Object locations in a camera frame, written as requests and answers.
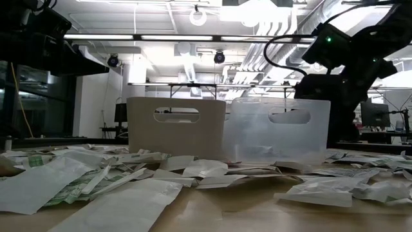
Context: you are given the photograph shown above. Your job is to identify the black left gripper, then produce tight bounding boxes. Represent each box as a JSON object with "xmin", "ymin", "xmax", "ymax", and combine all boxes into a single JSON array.
[{"xmin": 0, "ymin": 31, "xmax": 110, "ymax": 77}]

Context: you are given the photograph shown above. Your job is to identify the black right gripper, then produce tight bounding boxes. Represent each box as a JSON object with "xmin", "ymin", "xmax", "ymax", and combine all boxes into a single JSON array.
[{"xmin": 293, "ymin": 73, "xmax": 371, "ymax": 146}]

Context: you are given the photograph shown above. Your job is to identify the black printed white packet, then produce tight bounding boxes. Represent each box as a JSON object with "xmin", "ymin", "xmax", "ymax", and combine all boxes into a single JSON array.
[
  {"xmin": 304, "ymin": 167, "xmax": 381, "ymax": 179},
  {"xmin": 247, "ymin": 144, "xmax": 279, "ymax": 158}
]

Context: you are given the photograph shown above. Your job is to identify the black computer monitor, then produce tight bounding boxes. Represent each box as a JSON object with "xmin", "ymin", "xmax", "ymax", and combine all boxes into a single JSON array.
[
  {"xmin": 114, "ymin": 102, "xmax": 129, "ymax": 123},
  {"xmin": 360, "ymin": 102, "xmax": 391, "ymax": 128}
]

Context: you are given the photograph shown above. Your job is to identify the long white paper packet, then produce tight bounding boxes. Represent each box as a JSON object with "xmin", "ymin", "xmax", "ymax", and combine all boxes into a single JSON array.
[
  {"xmin": 182, "ymin": 159, "xmax": 229, "ymax": 179},
  {"xmin": 273, "ymin": 176, "xmax": 368, "ymax": 208},
  {"xmin": 0, "ymin": 155, "xmax": 95, "ymax": 215},
  {"xmin": 195, "ymin": 173, "xmax": 250, "ymax": 190},
  {"xmin": 48, "ymin": 178, "xmax": 183, "ymax": 232},
  {"xmin": 158, "ymin": 155, "xmax": 195, "ymax": 172}
]

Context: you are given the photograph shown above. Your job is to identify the dark office desk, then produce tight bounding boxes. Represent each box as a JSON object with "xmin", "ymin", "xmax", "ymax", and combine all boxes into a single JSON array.
[{"xmin": 99, "ymin": 126, "xmax": 129, "ymax": 139}]

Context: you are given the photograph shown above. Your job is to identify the small white crumpled packet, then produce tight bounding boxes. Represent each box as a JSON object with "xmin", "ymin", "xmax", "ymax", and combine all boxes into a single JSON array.
[{"xmin": 350, "ymin": 179, "xmax": 412, "ymax": 204}]

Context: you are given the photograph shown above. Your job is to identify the clear plastic bin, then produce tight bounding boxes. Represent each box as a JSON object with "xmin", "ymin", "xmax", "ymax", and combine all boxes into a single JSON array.
[{"xmin": 223, "ymin": 97, "xmax": 332, "ymax": 166}]

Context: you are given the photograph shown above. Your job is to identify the long green printed packet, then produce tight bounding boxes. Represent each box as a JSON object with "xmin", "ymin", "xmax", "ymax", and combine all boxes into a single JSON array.
[{"xmin": 117, "ymin": 148, "xmax": 171, "ymax": 164}]

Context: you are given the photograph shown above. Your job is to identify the narrow white paper strip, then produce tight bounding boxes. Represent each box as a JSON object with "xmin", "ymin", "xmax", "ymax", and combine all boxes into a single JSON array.
[
  {"xmin": 89, "ymin": 167, "xmax": 147, "ymax": 198},
  {"xmin": 80, "ymin": 164, "xmax": 112, "ymax": 195}
]

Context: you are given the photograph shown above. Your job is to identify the black framed table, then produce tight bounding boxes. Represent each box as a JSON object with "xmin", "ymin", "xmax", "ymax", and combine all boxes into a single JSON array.
[{"xmin": 169, "ymin": 82, "xmax": 217, "ymax": 99}]

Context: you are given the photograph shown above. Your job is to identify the grey plastic bin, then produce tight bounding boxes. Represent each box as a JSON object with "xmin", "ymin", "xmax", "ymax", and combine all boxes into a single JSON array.
[{"xmin": 126, "ymin": 96, "xmax": 227, "ymax": 161}]

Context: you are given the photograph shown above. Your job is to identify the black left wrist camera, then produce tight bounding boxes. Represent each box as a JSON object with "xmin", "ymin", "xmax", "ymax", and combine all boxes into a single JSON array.
[{"xmin": 19, "ymin": 6, "xmax": 73, "ymax": 43}]

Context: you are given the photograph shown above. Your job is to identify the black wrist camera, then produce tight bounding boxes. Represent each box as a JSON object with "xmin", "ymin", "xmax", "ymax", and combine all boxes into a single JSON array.
[
  {"xmin": 19, "ymin": 6, "xmax": 73, "ymax": 43},
  {"xmin": 301, "ymin": 23, "xmax": 352, "ymax": 70}
]

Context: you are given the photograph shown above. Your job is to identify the black overhead frame bar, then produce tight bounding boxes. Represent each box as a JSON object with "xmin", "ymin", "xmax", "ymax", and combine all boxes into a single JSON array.
[{"xmin": 63, "ymin": 33, "xmax": 412, "ymax": 46}]

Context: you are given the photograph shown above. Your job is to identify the yellow hanging cable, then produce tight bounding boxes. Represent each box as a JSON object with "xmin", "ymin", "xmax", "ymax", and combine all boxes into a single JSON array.
[{"xmin": 10, "ymin": 62, "xmax": 35, "ymax": 139}]

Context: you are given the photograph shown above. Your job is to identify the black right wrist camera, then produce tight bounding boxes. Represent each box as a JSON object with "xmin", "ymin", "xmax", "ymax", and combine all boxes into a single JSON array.
[{"xmin": 301, "ymin": 23, "xmax": 352, "ymax": 70}]

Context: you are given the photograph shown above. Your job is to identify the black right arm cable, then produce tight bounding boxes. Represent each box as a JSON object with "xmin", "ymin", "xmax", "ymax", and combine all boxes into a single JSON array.
[{"xmin": 263, "ymin": 34, "xmax": 315, "ymax": 79}]

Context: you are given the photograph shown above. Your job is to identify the silver ventilation duct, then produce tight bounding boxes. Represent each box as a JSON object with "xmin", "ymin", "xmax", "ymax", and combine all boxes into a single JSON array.
[{"xmin": 285, "ymin": 0, "xmax": 347, "ymax": 67}]

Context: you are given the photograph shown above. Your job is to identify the white hanging ring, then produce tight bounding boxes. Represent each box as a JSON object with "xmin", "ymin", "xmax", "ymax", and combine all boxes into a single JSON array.
[{"xmin": 189, "ymin": 6, "xmax": 208, "ymax": 27}]

